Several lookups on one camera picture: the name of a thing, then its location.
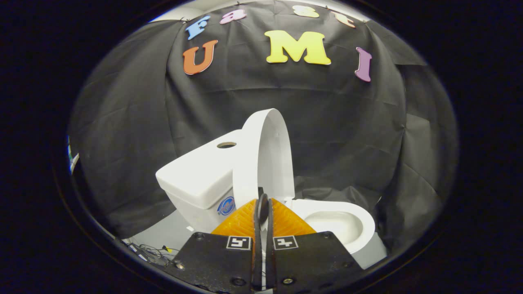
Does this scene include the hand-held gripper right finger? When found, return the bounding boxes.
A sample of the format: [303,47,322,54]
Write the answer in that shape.
[265,197,365,293]

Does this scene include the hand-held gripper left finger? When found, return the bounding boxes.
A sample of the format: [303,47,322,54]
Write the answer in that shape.
[169,194,264,293]

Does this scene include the white toilet lid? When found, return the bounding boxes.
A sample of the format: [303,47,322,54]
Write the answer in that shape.
[232,108,296,209]

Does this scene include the white toilet seat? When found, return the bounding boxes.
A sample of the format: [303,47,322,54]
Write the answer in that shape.
[286,198,376,254]

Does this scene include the black backdrop cloth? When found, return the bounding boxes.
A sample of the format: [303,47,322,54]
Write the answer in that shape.
[69,0,459,250]

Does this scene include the thin black floor cable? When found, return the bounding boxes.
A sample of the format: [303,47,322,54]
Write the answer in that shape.
[122,240,181,267]

